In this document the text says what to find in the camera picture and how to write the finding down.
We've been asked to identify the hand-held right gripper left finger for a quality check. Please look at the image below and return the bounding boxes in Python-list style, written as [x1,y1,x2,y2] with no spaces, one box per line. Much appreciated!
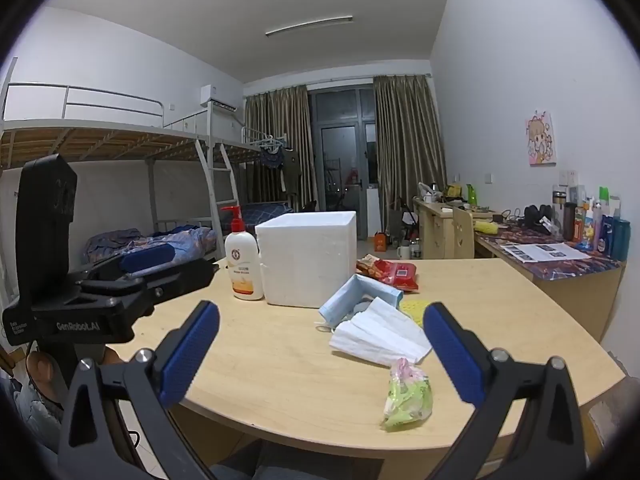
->
[59,300,221,480]

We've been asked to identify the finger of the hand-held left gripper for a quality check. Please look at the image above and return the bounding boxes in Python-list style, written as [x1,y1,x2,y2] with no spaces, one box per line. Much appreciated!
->
[142,257,221,318]
[80,242,177,283]

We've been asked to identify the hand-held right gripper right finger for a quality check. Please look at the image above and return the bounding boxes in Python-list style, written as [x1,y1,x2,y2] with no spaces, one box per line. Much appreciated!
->
[422,301,587,480]

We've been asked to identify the yellow sponge cloth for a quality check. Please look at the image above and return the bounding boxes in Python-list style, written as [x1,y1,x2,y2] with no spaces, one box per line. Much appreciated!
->
[400,298,432,326]

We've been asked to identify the green pink tissue packet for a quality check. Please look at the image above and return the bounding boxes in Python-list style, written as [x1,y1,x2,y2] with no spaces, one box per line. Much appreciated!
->
[382,357,434,430]

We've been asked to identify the white face mask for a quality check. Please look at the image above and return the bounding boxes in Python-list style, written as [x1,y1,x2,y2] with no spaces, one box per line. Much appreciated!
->
[328,296,433,366]

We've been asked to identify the blue face mask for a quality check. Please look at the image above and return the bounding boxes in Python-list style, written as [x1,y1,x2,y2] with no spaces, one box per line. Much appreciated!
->
[318,274,405,332]

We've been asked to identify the white foam box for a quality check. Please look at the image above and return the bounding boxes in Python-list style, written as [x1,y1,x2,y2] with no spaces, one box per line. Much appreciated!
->
[255,211,358,309]

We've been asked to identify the person's left hand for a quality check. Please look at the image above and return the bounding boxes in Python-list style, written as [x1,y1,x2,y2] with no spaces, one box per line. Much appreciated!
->
[26,350,69,407]

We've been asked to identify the blue patterned quilt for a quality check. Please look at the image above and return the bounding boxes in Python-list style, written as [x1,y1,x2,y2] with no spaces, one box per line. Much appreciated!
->
[82,225,218,266]

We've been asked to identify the white lotion pump bottle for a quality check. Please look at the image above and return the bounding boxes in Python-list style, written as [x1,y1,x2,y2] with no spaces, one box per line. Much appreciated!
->
[220,205,265,302]

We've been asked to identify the white metal bunk bed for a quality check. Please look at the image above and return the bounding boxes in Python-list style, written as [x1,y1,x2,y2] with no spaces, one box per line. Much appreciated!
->
[200,107,301,241]
[0,57,241,281]

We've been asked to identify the light wooden chair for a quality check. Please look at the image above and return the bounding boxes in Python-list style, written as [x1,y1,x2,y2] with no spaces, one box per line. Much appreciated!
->
[452,206,476,260]

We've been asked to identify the orange red snack packet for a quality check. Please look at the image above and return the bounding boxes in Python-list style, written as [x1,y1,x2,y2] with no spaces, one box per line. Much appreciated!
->
[356,254,396,281]

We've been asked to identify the light wooden desk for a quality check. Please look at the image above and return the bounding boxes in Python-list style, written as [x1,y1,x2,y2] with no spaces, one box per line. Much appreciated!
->
[412,196,496,261]

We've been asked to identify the desk with patterned mat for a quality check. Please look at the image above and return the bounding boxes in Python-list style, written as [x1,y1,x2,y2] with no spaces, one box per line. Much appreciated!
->
[472,220,626,343]

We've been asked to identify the printed paper sheet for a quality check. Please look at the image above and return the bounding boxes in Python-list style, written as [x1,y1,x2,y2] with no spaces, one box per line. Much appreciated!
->
[500,242,592,264]

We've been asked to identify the hanging dark clothes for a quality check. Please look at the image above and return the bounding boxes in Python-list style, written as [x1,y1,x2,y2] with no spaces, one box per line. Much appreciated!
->
[257,147,303,196]

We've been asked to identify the black headphones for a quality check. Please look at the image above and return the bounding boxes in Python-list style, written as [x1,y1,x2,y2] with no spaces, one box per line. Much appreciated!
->
[517,204,556,233]

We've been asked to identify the brown curtain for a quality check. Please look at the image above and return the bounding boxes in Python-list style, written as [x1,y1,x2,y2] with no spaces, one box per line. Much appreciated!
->
[243,85,317,211]
[372,74,447,236]

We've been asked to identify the white air conditioner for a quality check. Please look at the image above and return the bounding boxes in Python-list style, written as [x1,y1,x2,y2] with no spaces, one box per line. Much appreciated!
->
[200,85,238,112]

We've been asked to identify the glass balcony door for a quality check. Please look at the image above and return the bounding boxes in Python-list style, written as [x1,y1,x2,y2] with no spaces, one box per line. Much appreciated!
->
[309,87,383,211]

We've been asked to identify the row of toiletry bottles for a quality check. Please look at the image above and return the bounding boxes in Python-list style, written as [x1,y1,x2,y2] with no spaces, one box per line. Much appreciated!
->
[572,186,632,256]

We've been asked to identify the ceiling tube light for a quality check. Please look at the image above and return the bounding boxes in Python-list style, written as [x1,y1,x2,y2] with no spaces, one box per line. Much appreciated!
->
[265,16,354,37]

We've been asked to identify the pink cartoon wall poster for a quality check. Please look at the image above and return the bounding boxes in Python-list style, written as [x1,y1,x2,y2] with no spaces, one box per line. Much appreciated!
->
[525,110,558,167]

